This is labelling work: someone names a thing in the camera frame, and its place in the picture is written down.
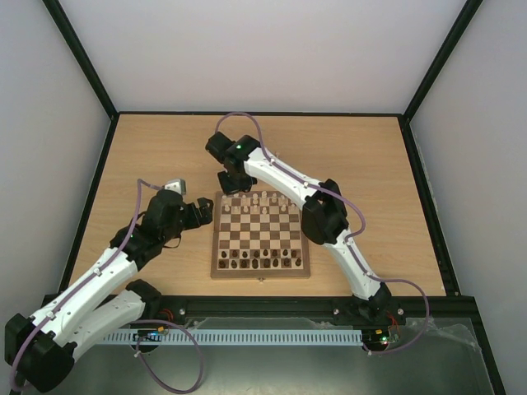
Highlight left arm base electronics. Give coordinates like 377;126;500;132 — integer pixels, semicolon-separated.
131;308;174;353

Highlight black aluminium frame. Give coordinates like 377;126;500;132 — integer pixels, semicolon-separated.
44;1;505;394

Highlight dark pieces back row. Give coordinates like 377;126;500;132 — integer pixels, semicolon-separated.
217;249;302;259

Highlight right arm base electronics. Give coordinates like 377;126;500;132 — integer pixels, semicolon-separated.
361;312;406;353

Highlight dark pieces row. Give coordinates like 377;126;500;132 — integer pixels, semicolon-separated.
217;249;302;259
217;258;310;270

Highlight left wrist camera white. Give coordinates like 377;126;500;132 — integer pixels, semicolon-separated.
163;179;187;196

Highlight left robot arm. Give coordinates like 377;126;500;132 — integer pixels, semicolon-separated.
4;189;213;393

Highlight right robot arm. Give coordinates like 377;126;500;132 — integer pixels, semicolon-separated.
205;132;391;323

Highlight grey slotted cable duct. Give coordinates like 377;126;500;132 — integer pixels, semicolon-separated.
100;328;363;347

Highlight dark pieces front row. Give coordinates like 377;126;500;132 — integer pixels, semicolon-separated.
217;258;310;270

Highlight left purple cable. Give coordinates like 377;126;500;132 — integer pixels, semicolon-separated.
8;179;205;392

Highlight wooden chess board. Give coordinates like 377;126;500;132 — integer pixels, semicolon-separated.
211;190;310;279

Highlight white queen chess piece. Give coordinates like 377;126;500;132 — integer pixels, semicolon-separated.
260;191;268;205

